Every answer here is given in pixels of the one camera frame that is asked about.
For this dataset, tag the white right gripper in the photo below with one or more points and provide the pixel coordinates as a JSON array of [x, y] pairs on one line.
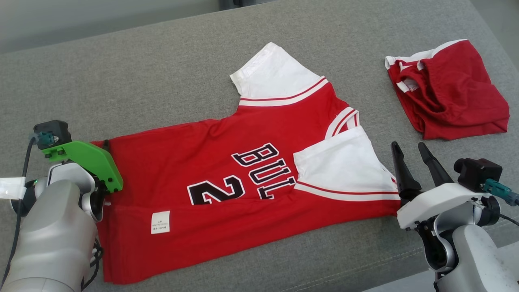
[[438, 202]]

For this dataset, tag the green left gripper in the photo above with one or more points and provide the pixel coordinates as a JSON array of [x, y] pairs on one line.
[[89, 158]]

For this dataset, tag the red white-sleeved basketball jersey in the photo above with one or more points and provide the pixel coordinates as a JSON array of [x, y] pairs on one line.
[[182, 154]]

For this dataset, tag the red basketball shorts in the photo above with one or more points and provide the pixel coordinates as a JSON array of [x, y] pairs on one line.
[[458, 89]]

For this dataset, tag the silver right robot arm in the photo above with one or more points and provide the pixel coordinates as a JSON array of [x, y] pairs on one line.
[[474, 259]]

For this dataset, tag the white tape label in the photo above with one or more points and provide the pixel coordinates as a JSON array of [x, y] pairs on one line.
[[12, 187]]

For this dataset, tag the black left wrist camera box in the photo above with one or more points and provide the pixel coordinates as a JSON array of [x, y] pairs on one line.
[[54, 129]]

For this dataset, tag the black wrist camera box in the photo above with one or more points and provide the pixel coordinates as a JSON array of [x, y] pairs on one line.
[[478, 172], [54, 129]]

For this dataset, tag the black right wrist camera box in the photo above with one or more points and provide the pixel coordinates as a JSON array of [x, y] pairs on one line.
[[478, 172]]

